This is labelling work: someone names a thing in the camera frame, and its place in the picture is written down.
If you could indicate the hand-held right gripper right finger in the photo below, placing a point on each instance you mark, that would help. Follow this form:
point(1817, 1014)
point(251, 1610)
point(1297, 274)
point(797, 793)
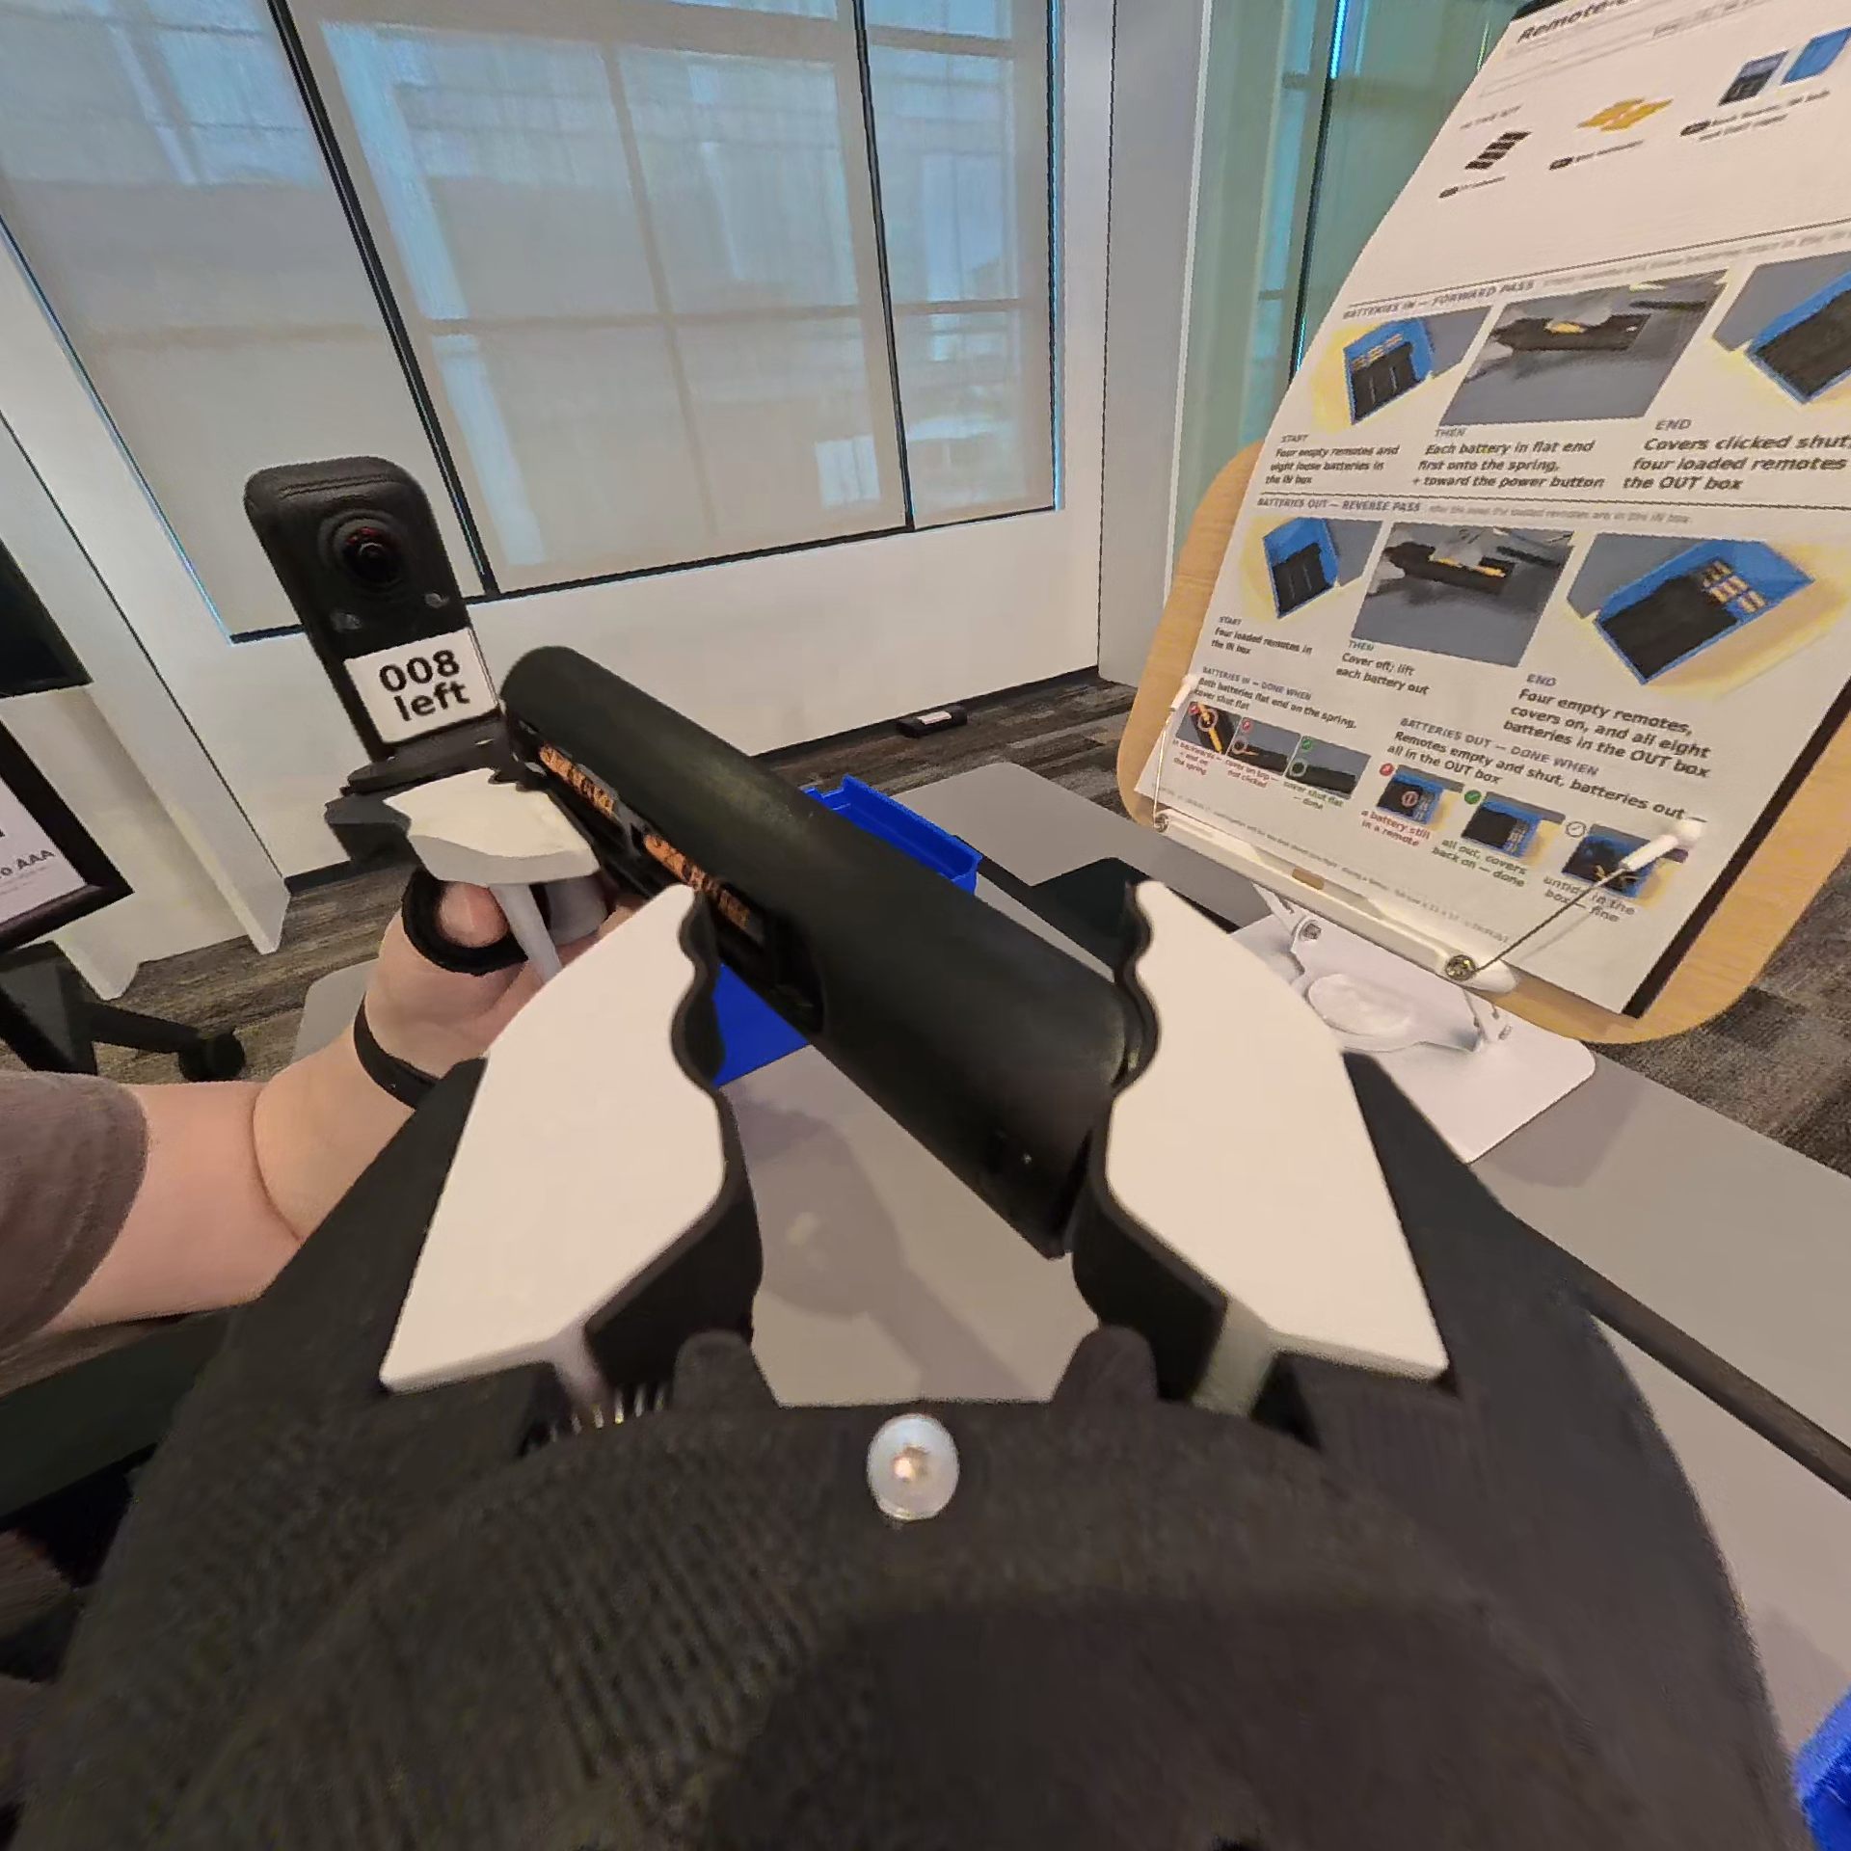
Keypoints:
point(1258, 1158)

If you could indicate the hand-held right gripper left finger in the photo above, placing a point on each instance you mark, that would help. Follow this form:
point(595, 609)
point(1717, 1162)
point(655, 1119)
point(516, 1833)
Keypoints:
point(564, 1158)

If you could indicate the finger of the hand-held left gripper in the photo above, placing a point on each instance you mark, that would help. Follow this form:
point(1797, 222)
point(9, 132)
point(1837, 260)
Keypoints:
point(493, 824)

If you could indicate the orange black battery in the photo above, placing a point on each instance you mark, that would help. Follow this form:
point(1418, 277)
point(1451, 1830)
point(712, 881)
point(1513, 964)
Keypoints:
point(703, 876)
point(581, 788)

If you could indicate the black remote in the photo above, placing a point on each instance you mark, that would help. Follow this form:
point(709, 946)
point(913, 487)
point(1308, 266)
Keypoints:
point(870, 954)

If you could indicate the blue plastic bin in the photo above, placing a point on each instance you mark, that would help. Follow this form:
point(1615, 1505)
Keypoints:
point(883, 840)
point(1828, 1778)

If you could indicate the person's left forearm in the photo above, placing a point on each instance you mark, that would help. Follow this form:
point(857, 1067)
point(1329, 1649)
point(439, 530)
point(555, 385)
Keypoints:
point(248, 1187)

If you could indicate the person's left hand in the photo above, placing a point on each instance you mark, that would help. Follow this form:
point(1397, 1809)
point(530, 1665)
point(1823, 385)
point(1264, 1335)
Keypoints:
point(464, 1012)

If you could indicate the large glass window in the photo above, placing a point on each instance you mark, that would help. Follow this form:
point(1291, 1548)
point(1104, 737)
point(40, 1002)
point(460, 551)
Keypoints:
point(581, 260)

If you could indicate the black framed marker sign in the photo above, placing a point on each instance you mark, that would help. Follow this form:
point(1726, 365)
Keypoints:
point(46, 840)

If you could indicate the black floor box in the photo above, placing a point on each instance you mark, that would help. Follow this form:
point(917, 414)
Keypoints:
point(930, 720)

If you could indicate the person's grey shirt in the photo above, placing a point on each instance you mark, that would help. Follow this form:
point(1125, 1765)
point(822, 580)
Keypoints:
point(59, 1214)

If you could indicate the instruction sheet on stand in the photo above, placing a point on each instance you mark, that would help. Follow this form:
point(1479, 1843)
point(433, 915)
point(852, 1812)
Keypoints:
point(1534, 491)

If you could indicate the tall glass window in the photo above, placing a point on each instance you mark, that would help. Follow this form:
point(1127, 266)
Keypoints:
point(1303, 203)

